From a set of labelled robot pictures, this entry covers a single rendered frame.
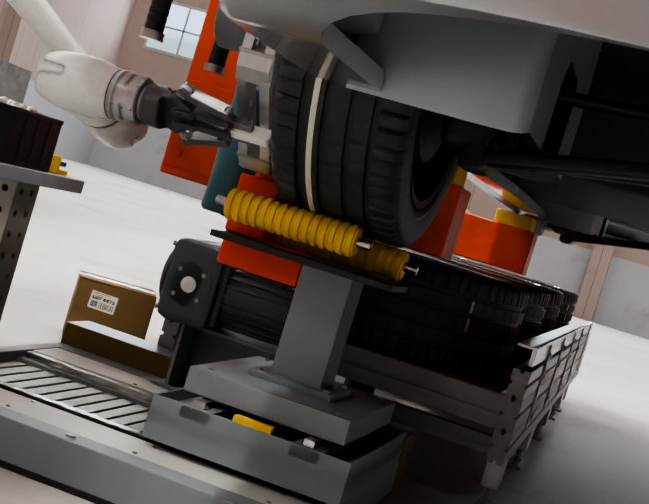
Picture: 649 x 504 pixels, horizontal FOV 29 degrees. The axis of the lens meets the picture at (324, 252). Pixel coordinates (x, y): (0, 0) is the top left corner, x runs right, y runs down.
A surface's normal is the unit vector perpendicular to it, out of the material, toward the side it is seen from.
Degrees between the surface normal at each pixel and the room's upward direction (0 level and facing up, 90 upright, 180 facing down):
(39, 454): 90
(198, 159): 90
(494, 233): 90
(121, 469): 90
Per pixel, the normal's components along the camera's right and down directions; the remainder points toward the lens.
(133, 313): 0.19, 0.10
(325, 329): -0.25, -0.04
